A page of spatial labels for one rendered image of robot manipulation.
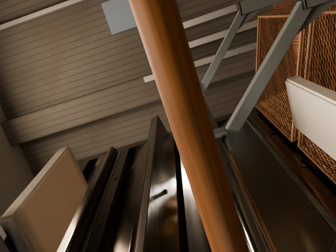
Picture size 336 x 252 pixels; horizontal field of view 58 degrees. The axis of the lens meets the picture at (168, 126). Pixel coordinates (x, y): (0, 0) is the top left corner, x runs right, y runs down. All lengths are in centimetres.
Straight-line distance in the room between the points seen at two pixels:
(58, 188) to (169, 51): 11
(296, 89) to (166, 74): 8
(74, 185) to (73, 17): 357
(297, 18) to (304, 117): 46
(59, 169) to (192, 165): 10
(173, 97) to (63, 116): 350
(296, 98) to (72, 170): 13
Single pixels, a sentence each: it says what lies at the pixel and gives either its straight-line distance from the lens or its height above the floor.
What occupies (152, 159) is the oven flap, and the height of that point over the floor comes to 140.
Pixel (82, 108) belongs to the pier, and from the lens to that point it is 361.
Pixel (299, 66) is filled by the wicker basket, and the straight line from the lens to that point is 124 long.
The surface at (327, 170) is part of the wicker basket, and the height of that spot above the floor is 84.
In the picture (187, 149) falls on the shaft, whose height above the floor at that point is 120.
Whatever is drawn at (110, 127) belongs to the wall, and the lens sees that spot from 375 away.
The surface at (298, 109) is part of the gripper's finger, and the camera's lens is 17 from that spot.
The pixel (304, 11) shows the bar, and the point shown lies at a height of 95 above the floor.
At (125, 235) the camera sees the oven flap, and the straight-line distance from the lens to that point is 112.
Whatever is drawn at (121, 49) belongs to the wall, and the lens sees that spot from 359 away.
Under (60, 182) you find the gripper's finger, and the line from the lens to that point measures 17.
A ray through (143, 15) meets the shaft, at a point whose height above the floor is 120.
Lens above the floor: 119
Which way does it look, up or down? 6 degrees up
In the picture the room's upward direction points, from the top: 107 degrees counter-clockwise
